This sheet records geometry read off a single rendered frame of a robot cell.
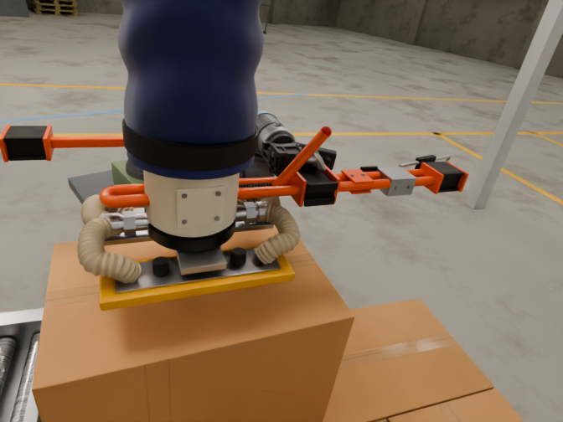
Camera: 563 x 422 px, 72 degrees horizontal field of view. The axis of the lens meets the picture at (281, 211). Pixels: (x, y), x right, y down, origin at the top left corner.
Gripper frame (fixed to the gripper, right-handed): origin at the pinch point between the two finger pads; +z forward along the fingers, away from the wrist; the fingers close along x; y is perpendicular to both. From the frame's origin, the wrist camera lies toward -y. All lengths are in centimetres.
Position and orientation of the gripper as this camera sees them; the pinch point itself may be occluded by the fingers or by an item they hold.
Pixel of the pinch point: (322, 183)
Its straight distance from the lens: 83.5
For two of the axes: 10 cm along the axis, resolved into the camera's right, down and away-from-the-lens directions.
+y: -9.3, 0.8, -3.7
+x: 1.3, -8.5, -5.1
